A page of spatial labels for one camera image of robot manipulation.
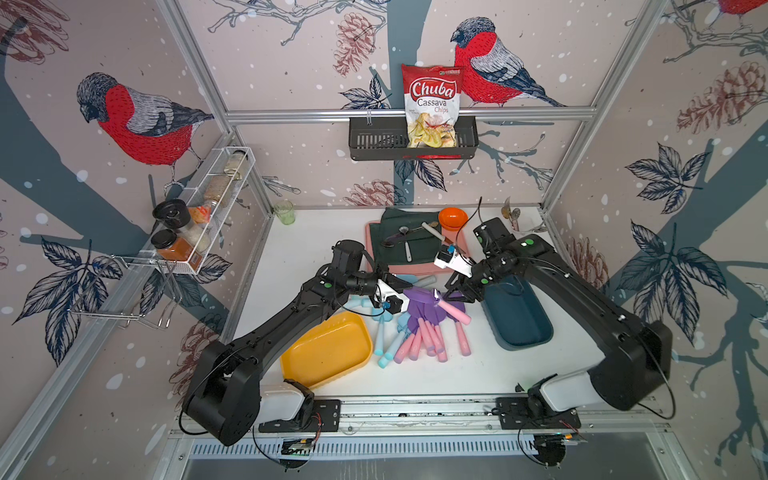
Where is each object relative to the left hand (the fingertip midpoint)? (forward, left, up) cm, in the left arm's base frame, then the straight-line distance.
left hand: (413, 272), depth 75 cm
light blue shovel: (-15, +7, +8) cm, 19 cm away
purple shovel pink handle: (-6, -5, -2) cm, 8 cm away
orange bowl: (+36, -18, -19) cm, 45 cm away
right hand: (-2, -9, -4) cm, 10 cm away
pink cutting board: (+29, -18, -22) cm, 40 cm away
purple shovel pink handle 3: (-4, -7, -19) cm, 21 cm away
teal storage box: (-1, -34, -25) cm, 42 cm away
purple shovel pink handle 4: (-6, -1, -21) cm, 22 cm away
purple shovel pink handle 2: (-7, -11, -2) cm, 13 cm away
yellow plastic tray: (-12, +24, -24) cm, 36 cm away
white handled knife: (+30, -11, -21) cm, 38 cm away
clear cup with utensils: (+30, -37, -11) cm, 49 cm away
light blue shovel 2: (-6, +2, -21) cm, 22 cm away
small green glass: (+42, +50, -20) cm, 68 cm away
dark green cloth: (+29, +3, -23) cm, 37 cm away
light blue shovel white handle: (+9, -2, -21) cm, 23 cm away
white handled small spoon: (+33, +1, -23) cm, 40 cm away
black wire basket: (+54, +8, +4) cm, 55 cm away
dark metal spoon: (+27, +7, -22) cm, 36 cm away
